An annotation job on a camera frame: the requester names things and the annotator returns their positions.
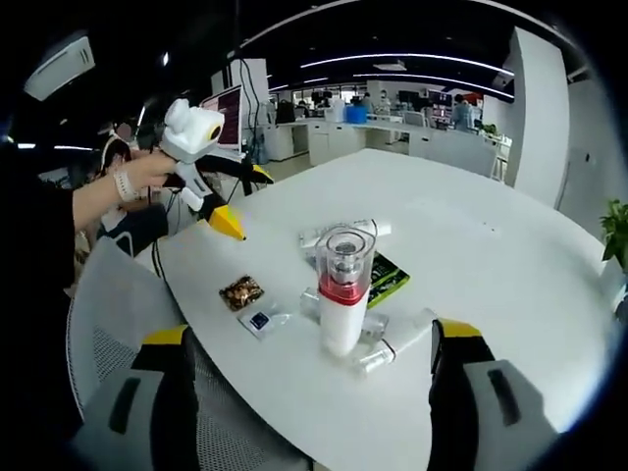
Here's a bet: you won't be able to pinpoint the green black skincare sachet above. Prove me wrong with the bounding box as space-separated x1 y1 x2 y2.
304 247 412 311

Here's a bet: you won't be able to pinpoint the white wrist watch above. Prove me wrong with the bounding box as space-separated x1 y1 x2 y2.
112 166 140 203

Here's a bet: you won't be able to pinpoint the small clear-capped skincare bottle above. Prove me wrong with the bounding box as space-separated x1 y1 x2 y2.
299 286 393 345

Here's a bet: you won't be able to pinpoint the brown foil packet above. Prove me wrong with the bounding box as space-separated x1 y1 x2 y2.
218 275 266 313

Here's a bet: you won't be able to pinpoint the white ceiling air conditioner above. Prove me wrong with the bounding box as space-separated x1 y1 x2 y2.
23 33 96 102

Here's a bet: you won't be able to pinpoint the potted green plant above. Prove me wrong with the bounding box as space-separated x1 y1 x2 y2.
599 197 628 316

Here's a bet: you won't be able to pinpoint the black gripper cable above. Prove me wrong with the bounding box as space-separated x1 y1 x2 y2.
148 238 172 291

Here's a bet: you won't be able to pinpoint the large display screen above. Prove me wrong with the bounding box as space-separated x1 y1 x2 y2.
199 83 244 151

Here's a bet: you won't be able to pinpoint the white skincare tube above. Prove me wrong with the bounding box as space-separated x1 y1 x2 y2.
298 218 394 249

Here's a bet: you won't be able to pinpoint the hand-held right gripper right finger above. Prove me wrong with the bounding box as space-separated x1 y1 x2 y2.
427 318 558 471

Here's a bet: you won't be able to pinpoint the small blue white sachet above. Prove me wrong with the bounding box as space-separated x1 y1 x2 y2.
237 308 291 337

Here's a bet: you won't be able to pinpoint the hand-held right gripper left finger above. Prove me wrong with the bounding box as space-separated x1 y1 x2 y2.
73 324 201 471

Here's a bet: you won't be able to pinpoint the grey mesh office chair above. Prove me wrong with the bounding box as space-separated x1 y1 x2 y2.
65 234 316 471

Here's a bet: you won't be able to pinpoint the person's left hand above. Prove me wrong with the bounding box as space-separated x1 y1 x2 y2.
130 154 186 196

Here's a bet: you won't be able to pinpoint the black office chair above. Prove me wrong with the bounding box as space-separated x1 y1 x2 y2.
96 202 169 257

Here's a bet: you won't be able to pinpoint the white counter cabinets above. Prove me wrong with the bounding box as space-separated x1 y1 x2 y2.
266 116 512 169

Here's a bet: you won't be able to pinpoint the large red-collared skincare bottle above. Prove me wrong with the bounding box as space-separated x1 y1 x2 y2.
314 226 379 358

